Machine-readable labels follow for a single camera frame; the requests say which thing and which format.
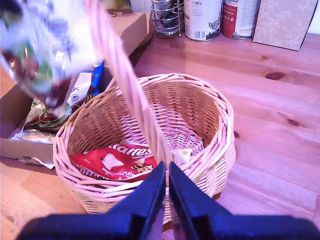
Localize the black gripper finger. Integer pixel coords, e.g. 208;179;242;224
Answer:
169;161;231;240
107;161;167;240

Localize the red Maltesers egg bag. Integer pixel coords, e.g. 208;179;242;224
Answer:
69;139;194;183

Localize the white truffle egg bag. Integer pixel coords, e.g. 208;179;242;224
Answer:
9;72;92;145
0;0;105;103

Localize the blue Terry's orange egg bag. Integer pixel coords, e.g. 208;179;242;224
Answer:
82;59;105;106

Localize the brown cardboard box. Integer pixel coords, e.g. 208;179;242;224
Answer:
0;11;148;176

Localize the white Porlex box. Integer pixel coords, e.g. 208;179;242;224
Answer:
129;0;153;13

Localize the beige leaf print tissue box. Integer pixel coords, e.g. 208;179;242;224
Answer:
252;0;319;52

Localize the tin can with white label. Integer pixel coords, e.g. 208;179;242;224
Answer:
183;0;223;42

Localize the tin can with red label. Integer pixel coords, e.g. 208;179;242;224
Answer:
221;0;262;40

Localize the woven wicker basket with handle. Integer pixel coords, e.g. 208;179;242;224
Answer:
52;0;237;225

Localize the chrome wire cutlery rack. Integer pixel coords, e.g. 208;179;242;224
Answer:
150;0;186;38

